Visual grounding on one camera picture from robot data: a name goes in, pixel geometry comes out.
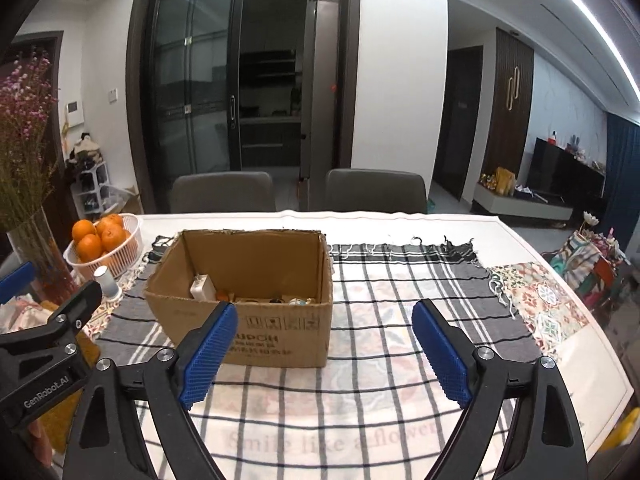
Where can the white plastic fruit basket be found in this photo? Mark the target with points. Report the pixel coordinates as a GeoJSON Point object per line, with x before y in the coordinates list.
{"type": "Point", "coordinates": [125, 255]}

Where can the white wall intercom panel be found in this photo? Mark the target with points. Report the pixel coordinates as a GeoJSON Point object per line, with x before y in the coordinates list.
{"type": "Point", "coordinates": [74, 113]}

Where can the yellow plastic object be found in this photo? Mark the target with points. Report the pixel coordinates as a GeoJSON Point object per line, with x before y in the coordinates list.
{"type": "Point", "coordinates": [625, 432]}

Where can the glass vase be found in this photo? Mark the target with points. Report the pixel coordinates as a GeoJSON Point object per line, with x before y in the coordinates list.
{"type": "Point", "coordinates": [35, 260]}

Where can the dark sliding glass door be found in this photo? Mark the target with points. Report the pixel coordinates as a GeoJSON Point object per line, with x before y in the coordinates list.
{"type": "Point", "coordinates": [200, 85]}

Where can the small white charger block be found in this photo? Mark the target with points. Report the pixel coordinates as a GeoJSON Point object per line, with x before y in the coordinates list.
{"type": "Point", "coordinates": [202, 287]}

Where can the black television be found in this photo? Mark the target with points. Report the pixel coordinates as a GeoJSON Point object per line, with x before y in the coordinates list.
{"type": "Point", "coordinates": [565, 170]}

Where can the orange fruit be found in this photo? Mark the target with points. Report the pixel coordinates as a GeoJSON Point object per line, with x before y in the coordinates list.
{"type": "Point", "coordinates": [109, 220]}
{"type": "Point", "coordinates": [113, 237]}
{"type": "Point", "coordinates": [82, 231]}
{"type": "Point", "coordinates": [89, 249]}

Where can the ceiling light strip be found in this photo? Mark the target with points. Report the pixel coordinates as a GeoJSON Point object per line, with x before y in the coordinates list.
{"type": "Point", "coordinates": [595, 20]}

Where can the grey white plaid tablecloth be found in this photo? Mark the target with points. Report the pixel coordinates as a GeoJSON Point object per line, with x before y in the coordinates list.
{"type": "Point", "coordinates": [375, 310]}

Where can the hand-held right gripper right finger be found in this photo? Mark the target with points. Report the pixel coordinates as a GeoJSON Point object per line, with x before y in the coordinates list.
{"type": "Point", "coordinates": [442, 355]}

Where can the grey refrigerator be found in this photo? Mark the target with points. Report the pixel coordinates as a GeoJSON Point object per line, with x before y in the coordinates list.
{"type": "Point", "coordinates": [320, 90]}

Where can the brown cardboard box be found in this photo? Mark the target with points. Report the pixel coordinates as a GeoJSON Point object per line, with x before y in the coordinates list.
{"type": "Point", "coordinates": [280, 330]}

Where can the blue curtain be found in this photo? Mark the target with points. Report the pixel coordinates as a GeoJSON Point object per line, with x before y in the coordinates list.
{"type": "Point", "coordinates": [622, 185]}

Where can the dark wooden door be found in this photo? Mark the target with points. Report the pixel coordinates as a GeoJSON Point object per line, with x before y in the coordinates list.
{"type": "Point", "coordinates": [457, 125]}

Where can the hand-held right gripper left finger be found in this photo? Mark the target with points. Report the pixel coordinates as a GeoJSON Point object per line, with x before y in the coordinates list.
{"type": "Point", "coordinates": [210, 355]}

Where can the yellow box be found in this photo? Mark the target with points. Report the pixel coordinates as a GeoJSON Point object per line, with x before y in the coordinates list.
{"type": "Point", "coordinates": [505, 180]}

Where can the brown coir mat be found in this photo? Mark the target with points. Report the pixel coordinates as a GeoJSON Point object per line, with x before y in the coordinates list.
{"type": "Point", "coordinates": [62, 422]}

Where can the white shoe rack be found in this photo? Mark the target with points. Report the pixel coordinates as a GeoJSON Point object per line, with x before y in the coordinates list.
{"type": "Point", "coordinates": [90, 180]}

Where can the colourful patterned bag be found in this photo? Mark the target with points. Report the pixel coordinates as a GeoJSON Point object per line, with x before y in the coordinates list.
{"type": "Point", "coordinates": [585, 265]}

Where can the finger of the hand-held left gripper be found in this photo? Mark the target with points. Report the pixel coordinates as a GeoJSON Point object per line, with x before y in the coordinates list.
{"type": "Point", "coordinates": [80, 305]}
{"type": "Point", "coordinates": [17, 280]}

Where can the printed fabric pouch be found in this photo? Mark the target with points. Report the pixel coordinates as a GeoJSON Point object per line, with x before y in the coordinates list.
{"type": "Point", "coordinates": [22, 312]}

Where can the dried pink flowers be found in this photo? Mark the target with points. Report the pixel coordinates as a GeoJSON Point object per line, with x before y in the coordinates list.
{"type": "Point", "coordinates": [25, 150]}

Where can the white cylindrical cup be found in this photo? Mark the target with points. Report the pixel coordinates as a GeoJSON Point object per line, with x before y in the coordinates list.
{"type": "Point", "coordinates": [107, 285]}

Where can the grey dining chair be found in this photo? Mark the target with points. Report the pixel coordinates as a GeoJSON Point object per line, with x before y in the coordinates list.
{"type": "Point", "coordinates": [375, 192]}
{"type": "Point", "coordinates": [222, 192]}

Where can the white television cabinet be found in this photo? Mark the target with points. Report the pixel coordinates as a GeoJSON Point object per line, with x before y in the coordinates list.
{"type": "Point", "coordinates": [520, 205]}

